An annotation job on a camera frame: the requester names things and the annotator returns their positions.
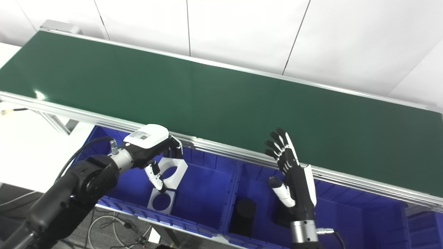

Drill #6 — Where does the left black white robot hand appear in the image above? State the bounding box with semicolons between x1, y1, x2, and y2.
123;124;184;192

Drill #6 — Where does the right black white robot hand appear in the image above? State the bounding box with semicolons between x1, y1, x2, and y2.
264;127;317;223

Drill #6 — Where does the white square part with hole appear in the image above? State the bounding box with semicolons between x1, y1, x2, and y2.
147;188;176;212
157;157;189;190

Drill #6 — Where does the black cylinder part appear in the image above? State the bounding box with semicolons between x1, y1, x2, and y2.
228;198;257;238

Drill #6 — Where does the blue plastic bin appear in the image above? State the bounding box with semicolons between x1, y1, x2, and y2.
224;162;411;249
406;210;443;249
74;125;243;239

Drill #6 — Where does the green conveyor belt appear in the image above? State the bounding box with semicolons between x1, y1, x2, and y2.
0;30;443;198
0;19;443;213

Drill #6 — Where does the white power adapter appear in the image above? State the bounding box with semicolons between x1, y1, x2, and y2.
148;229;162;245

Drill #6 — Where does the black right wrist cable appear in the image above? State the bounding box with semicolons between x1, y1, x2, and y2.
316;227;346;249

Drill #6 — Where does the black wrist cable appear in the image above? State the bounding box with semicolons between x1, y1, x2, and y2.
316;227;346;249
55;136;120;182

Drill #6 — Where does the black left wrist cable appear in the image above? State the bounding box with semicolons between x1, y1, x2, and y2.
55;136;120;182

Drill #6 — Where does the white floor cable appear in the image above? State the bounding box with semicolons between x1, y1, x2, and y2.
87;214;153;249

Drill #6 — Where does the yellow tipped black cable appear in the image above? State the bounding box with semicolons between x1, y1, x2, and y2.
0;108;29;116

